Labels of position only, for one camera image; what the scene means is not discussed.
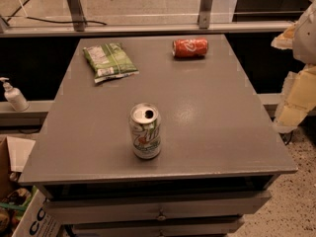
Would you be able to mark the metal railing post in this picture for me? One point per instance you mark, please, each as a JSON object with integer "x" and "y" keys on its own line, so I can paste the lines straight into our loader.
{"x": 203, "y": 18}
{"x": 77, "y": 15}

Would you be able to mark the lower grey drawer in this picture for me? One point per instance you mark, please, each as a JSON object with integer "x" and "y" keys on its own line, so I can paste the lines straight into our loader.
{"x": 166, "y": 228}

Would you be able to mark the green chip bag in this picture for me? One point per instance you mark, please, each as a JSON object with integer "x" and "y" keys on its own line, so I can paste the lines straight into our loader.
{"x": 109, "y": 61}

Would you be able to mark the white paper sheet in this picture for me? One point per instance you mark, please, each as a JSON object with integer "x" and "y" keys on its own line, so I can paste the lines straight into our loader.
{"x": 19, "y": 151}

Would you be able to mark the brown cardboard box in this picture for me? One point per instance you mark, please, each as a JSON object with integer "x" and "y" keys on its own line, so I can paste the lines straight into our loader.
{"x": 6, "y": 185}

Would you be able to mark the white green 7up can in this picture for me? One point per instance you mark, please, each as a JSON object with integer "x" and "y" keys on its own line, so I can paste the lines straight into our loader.
{"x": 144, "y": 123}

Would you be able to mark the upper grey drawer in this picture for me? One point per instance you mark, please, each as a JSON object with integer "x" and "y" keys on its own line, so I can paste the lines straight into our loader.
{"x": 156, "y": 208}

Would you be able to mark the grey drawer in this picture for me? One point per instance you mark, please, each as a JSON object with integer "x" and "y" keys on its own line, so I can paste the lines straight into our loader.
{"x": 166, "y": 228}
{"x": 156, "y": 208}

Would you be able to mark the grey drawer cabinet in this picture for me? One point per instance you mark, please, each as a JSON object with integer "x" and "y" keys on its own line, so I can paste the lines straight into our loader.
{"x": 183, "y": 148}

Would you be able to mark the right metal railing post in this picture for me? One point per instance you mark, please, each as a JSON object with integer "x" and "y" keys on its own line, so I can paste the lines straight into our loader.
{"x": 203, "y": 18}

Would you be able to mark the white cardboard box with letters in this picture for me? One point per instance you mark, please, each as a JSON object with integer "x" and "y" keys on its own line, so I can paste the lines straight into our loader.
{"x": 36, "y": 222}

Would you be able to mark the red coke can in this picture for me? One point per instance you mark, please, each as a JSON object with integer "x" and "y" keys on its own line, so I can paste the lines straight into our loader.
{"x": 185, "y": 48}

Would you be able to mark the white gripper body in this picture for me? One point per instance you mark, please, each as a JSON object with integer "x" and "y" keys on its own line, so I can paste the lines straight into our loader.
{"x": 306, "y": 39}

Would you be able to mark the left metal railing post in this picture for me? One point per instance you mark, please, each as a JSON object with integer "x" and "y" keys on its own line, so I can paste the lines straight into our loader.
{"x": 77, "y": 15}

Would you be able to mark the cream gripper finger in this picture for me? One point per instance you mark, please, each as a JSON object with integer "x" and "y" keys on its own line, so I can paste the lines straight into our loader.
{"x": 297, "y": 99}
{"x": 284, "y": 40}

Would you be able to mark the white pump bottle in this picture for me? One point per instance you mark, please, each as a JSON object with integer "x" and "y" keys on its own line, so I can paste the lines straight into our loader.
{"x": 14, "y": 96}

